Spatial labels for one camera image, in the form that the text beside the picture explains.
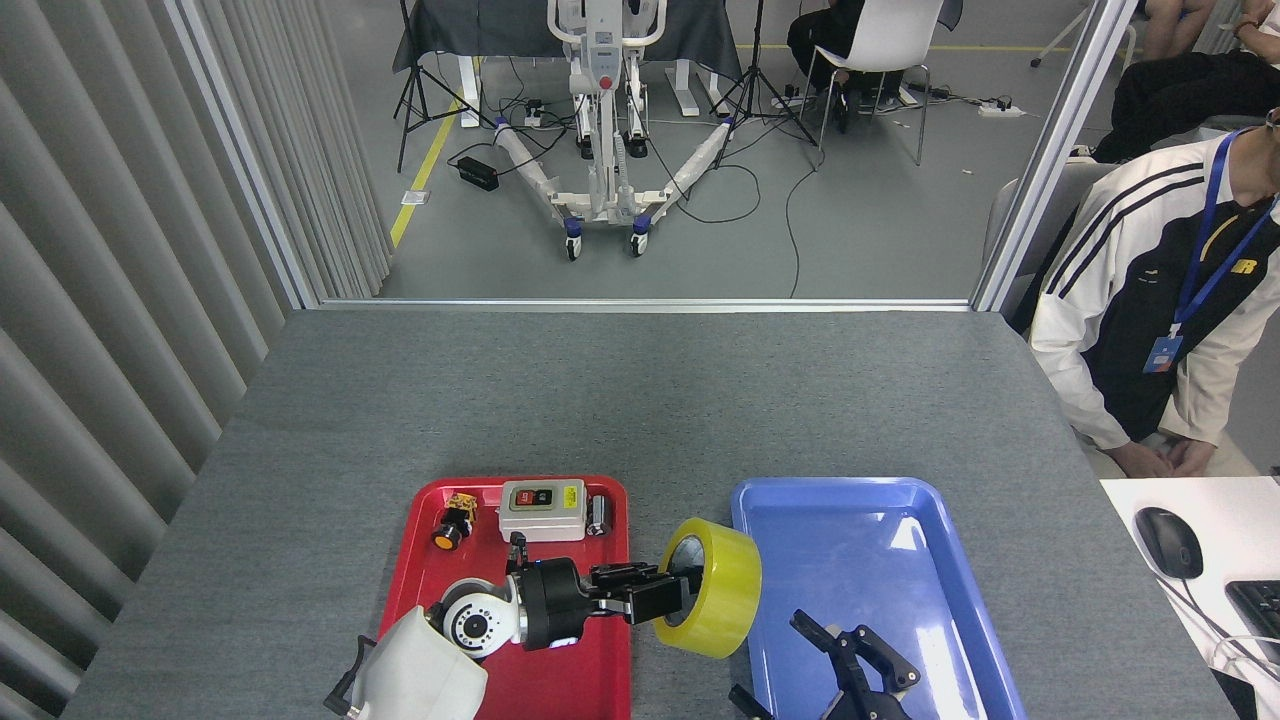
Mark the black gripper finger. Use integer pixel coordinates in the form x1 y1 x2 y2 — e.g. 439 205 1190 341
789 608 924 720

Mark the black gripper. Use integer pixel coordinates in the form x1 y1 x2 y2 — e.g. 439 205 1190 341
518 555 777 720

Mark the yellow tape roll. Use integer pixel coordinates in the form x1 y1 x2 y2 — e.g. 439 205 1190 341
653 517 763 660

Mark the person's right hand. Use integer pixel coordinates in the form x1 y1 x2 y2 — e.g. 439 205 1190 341
1108 440 1177 480

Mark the person's left hand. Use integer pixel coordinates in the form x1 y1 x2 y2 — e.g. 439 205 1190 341
1170 436 1217 478

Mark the red plastic tray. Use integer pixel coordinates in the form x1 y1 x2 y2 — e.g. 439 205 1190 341
383 475 633 720

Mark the blue plastic tray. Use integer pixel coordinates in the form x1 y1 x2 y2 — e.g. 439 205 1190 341
730 476 1029 720

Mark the orange push button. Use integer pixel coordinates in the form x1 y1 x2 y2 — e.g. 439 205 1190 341
431 492 479 551

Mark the black computer mouse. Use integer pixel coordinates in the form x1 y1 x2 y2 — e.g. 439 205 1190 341
1134 507 1205 581

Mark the white desk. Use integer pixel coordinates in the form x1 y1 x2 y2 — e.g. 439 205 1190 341
1100 476 1280 720

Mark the black keyboard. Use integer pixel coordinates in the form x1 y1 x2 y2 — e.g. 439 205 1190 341
1225 580 1280 666

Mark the seated person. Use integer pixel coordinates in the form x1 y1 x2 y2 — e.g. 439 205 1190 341
1010 100 1280 479

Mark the grey chair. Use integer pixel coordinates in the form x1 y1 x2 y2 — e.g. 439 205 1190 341
982 160 1116 321

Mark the white stand on wheels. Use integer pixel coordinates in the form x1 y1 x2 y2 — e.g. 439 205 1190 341
492 0 741 263

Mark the black tripod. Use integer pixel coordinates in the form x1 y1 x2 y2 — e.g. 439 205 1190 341
393 0 496 173
712 0 821 171

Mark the white chair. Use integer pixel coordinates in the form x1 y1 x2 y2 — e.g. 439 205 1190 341
798 0 946 166

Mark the table with black cloth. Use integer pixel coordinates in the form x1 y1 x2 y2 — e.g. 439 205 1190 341
392 0 743 129

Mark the grey slatted curtain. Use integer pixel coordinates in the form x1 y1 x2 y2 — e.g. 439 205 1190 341
0 0 393 720

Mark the white switch box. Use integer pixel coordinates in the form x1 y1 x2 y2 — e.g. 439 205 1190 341
498 479 589 544

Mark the silver rail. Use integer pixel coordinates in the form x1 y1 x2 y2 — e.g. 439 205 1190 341
318 297 973 313

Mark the grey mouse cable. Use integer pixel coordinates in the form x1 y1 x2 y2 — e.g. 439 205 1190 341
1160 575 1280 666

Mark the black floor cable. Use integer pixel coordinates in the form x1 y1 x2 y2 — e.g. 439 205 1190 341
784 140 827 299

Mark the blue lanyard with badge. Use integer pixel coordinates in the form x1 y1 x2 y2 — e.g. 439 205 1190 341
1143 130 1280 375

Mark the silver post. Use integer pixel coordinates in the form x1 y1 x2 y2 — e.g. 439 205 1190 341
970 0 1141 313

